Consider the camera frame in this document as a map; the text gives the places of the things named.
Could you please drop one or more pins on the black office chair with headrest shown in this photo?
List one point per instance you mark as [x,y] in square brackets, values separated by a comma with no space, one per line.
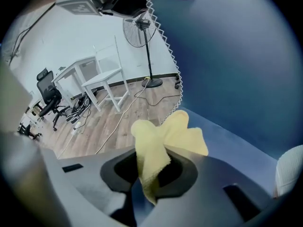
[177,86]

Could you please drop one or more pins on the white wooden desk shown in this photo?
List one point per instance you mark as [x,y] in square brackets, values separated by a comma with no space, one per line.
[71,67]

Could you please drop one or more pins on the yellow wiping cloth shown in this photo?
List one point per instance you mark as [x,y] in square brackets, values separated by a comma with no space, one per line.
[154,138]

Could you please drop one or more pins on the white wooden chair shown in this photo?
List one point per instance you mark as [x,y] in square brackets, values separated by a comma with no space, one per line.
[101,78]

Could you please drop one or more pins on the white power strip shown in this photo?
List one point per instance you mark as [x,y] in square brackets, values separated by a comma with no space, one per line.
[77,125]

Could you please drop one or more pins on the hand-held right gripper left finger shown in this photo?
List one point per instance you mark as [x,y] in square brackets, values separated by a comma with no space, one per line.
[94,193]

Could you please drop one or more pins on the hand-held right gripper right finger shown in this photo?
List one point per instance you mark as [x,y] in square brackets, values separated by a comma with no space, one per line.
[208,197]

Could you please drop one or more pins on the black standing fan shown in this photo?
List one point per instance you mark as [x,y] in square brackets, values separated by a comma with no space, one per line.
[148,55]

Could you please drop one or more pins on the person's left forearm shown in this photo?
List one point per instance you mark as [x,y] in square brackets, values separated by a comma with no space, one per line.
[45,6]

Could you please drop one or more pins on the blue chair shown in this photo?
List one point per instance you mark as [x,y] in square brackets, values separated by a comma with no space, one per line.
[225,67]

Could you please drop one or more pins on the black mesh office chair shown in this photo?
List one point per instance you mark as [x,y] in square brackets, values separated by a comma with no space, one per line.
[48,91]

